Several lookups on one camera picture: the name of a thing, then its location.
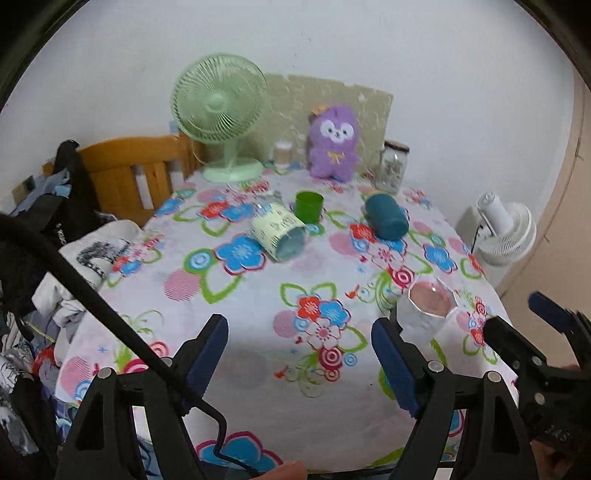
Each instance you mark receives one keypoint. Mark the pile of clothes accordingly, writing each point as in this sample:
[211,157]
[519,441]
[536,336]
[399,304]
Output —
[32,332]

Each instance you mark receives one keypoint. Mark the small green cup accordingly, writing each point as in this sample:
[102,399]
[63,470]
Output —
[308,207]

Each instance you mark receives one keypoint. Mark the white printed shirt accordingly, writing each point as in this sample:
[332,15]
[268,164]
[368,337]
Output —
[104,251]

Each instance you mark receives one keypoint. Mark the person's bare knee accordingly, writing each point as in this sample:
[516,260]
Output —
[284,471]

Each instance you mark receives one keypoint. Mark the person's right hand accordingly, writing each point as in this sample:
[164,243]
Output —
[556,464]

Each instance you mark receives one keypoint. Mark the glass jar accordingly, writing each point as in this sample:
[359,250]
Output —
[392,168]

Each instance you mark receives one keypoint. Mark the floral tablecloth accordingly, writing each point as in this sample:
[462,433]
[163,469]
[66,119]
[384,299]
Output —
[258,314]

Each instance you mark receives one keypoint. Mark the black bag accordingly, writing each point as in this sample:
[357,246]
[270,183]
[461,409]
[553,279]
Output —
[76,194]

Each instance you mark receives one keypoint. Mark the wooden headboard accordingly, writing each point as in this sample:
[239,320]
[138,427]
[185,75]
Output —
[120,170]

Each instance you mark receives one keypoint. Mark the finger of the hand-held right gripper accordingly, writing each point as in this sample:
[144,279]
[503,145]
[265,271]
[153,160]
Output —
[549,310]
[505,339]

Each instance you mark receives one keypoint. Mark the beige wall board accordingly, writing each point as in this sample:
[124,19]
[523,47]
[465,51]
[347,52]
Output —
[295,110]

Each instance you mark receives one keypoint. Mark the white fan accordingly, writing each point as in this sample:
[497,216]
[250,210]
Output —
[505,235]

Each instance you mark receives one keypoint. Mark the white faceted cup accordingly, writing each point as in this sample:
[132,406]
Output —
[422,318]

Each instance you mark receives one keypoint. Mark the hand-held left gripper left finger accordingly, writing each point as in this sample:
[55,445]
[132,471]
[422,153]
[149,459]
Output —
[210,357]

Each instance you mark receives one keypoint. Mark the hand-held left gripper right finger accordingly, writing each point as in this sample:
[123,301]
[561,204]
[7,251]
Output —
[392,364]

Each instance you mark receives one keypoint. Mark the teal cup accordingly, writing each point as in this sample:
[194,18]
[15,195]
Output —
[385,217]

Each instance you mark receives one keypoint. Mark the pale yellow cup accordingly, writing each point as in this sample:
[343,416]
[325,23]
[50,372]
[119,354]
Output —
[274,228]

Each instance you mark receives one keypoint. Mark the purple plush toy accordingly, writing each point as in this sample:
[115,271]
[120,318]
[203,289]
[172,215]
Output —
[332,138]

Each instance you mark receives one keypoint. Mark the green desk fan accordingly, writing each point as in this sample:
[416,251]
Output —
[217,104]

